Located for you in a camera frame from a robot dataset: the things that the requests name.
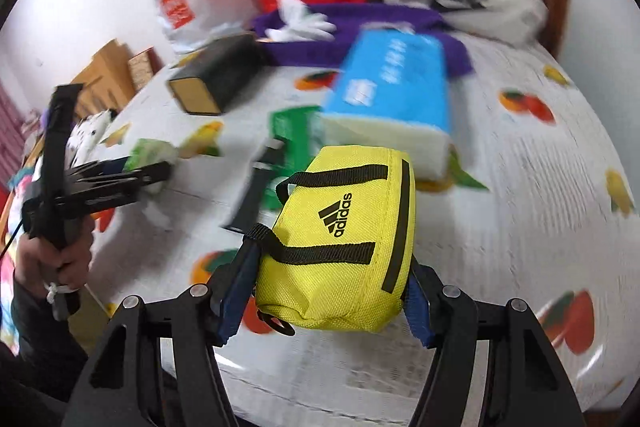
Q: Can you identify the green white soft packet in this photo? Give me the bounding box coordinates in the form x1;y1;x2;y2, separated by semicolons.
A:
122;137;181;196

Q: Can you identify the purple cloth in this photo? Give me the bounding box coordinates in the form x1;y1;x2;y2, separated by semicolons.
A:
249;2;476;80

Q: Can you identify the yellow pouch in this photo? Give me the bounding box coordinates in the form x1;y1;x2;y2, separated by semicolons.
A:
254;145;417;337

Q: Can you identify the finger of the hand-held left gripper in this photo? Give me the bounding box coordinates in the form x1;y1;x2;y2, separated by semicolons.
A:
67;160;172;210

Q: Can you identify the black strap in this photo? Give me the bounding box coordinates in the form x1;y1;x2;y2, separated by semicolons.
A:
222;136;286;234

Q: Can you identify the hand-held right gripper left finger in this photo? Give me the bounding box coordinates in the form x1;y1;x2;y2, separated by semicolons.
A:
60;237;267;427

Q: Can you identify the black box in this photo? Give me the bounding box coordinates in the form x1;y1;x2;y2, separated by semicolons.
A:
167;32;266;117

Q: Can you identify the pink curtain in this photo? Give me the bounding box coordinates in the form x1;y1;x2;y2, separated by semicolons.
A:
0;81;25;168

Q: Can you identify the person's left hand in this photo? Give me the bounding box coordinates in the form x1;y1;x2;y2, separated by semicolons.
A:
14;218;96;297

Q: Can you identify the wooden furniture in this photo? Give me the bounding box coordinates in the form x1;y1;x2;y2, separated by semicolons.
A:
70;39;167;118

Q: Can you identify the person's left forearm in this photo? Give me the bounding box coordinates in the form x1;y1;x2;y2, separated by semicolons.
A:
0;277;103;413

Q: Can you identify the blue tissue pack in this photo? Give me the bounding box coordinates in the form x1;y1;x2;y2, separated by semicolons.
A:
317;27;454;184

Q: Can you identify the fruit print bedsheet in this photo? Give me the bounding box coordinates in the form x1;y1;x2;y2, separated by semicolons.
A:
65;24;632;414

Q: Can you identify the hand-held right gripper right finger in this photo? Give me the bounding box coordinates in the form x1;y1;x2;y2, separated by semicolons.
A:
405;263;587;427

